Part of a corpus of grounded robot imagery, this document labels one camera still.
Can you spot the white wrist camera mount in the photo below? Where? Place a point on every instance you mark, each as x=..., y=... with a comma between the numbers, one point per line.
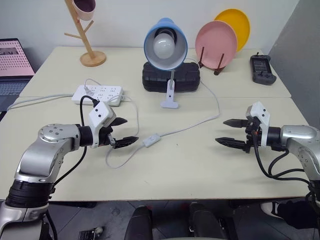
x=262, y=113
x=100, y=113

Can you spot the yellow plate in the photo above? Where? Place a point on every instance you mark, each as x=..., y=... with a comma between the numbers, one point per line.
x=241, y=25

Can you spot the laptop with pink screen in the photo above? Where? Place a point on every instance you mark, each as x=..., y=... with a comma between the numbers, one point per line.
x=15, y=60

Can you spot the wooden mug tree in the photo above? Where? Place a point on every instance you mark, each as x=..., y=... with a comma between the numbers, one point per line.
x=93, y=58

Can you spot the dark wooden plate rack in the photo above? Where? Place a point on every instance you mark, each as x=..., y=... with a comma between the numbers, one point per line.
x=220, y=65

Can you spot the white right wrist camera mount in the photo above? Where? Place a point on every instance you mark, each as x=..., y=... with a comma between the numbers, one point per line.
x=262, y=113

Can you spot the grey partition panel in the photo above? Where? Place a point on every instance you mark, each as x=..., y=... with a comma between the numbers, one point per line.
x=297, y=50

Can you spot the white and black shoe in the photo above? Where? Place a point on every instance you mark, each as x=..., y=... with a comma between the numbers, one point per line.
x=271, y=210

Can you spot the pink cup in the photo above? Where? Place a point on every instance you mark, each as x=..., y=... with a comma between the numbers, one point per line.
x=86, y=14

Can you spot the blue clip desk lamp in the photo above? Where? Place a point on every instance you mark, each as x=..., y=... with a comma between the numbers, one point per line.
x=175, y=27

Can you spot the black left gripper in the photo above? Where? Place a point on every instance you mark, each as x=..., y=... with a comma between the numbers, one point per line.
x=106, y=137

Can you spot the pink plate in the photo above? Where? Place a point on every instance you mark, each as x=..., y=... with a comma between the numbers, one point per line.
x=215, y=42

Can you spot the white power strip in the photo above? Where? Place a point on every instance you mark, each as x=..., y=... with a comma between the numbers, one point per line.
x=108, y=91

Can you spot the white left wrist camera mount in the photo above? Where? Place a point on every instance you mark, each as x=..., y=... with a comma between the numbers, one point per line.
x=100, y=113

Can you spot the black handheld remote controller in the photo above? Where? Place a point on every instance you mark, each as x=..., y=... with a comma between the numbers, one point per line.
x=262, y=75

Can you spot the white light bulb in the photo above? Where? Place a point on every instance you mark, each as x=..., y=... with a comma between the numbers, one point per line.
x=163, y=46

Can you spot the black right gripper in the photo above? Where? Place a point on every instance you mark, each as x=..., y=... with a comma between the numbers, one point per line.
x=253, y=135

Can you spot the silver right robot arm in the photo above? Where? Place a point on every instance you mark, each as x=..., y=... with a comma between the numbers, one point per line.
x=300, y=136

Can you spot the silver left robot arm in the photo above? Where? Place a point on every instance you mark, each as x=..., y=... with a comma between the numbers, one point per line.
x=50, y=150

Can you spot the dark rounded shape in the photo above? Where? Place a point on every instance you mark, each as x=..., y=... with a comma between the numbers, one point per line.
x=138, y=225
x=206, y=222

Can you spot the black plastic case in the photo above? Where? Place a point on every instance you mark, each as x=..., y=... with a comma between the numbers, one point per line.
x=186, y=77

